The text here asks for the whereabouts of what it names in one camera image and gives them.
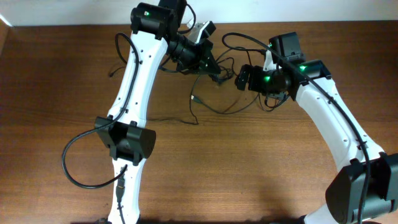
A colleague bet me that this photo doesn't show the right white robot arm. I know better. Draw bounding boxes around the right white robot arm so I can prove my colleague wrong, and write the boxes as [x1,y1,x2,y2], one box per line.
[235,32,397,223]

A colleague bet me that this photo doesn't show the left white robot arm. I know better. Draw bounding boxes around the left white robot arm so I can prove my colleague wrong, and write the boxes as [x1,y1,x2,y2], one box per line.
[95,1,221,224]

